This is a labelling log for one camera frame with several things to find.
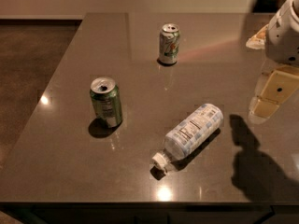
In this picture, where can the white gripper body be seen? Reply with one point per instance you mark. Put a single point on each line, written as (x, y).
(282, 41)

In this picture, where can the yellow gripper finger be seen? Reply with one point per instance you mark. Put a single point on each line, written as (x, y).
(273, 89)
(257, 41)

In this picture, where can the green soda can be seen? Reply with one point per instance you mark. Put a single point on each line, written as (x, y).
(106, 101)

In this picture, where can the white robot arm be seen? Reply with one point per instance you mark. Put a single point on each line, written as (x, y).
(294, 3)

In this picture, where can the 7up soda can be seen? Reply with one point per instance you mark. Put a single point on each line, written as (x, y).
(169, 43)

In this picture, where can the clear plastic water bottle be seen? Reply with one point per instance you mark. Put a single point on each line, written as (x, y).
(190, 134)

